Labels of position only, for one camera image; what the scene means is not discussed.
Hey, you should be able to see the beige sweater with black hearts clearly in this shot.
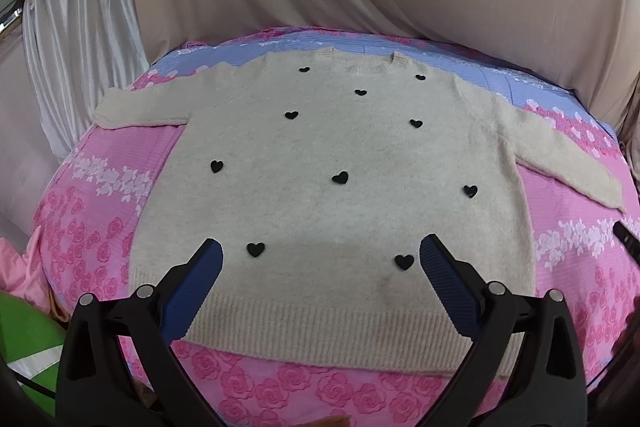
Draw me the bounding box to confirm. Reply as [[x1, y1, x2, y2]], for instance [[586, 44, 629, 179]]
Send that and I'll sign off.
[[94, 48, 625, 373]]

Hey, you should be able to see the green reflective bag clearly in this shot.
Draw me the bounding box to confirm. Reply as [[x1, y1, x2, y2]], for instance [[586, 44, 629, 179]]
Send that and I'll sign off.
[[1, 294, 65, 426]]

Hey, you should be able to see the pink garment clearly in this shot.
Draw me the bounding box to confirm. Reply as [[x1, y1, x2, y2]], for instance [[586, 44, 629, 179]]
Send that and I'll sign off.
[[0, 225, 51, 314]]

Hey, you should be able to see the white satin curtain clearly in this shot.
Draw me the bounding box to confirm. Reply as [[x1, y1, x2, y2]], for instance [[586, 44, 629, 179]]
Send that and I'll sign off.
[[22, 0, 149, 159]]

